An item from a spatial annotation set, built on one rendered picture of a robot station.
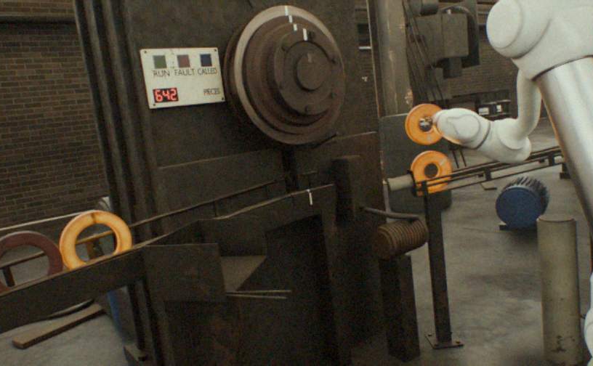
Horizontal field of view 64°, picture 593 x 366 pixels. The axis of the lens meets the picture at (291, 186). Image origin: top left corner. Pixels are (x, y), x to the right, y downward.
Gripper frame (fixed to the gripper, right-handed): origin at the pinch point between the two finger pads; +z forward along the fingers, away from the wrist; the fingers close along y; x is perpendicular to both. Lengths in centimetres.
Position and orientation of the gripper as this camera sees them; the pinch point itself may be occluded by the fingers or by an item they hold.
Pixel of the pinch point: (426, 120)
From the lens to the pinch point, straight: 189.9
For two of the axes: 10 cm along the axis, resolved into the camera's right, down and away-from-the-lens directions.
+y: 9.9, -1.3, 0.1
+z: -0.3, -1.9, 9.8
